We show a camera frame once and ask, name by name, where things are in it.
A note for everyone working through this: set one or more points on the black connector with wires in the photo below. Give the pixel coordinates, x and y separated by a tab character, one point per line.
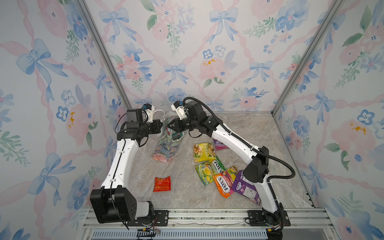
148	233

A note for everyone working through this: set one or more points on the teal mint candy bag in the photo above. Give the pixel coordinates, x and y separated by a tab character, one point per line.
168	122

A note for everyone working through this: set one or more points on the orange Fox's candy bag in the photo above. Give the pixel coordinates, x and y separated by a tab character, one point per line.
224	181

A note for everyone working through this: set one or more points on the floral paper gift bag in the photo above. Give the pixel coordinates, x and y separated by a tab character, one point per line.
169	140

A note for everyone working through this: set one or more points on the aluminium mounting rail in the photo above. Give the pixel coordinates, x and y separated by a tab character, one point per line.
307	218

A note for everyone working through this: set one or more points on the aluminium corner post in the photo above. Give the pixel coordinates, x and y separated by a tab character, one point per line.
329	17
95	34

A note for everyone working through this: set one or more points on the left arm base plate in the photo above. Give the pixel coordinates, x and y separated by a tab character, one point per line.
158	218

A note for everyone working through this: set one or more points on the purple candy bag back side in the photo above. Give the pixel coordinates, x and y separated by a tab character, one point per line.
245	189

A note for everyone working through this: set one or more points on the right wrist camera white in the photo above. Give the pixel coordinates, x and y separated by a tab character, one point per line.
180	110

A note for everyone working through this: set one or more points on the green lemon candy bag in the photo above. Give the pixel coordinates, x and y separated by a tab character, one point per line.
206	171

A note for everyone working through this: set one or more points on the right aluminium corner post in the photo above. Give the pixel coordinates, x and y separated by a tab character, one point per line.
329	17

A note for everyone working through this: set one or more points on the left aluminium corner post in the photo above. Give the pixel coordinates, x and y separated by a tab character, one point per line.
95	34

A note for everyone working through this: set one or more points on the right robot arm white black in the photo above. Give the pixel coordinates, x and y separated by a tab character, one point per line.
195	115

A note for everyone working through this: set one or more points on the purple berries candy bag upper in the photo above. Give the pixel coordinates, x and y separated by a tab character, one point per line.
219	145

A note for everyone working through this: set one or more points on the small red snack packet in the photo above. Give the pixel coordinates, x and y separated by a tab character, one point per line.
162	184

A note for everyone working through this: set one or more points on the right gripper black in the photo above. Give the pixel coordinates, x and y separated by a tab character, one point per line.
177	126

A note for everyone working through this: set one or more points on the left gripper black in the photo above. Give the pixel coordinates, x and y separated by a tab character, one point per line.
157	127

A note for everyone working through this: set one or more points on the yellow candy bag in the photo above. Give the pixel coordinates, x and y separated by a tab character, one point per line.
204	152

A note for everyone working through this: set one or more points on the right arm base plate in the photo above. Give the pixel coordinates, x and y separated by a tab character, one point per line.
262	218

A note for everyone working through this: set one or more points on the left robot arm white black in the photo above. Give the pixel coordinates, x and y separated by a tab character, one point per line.
113	202

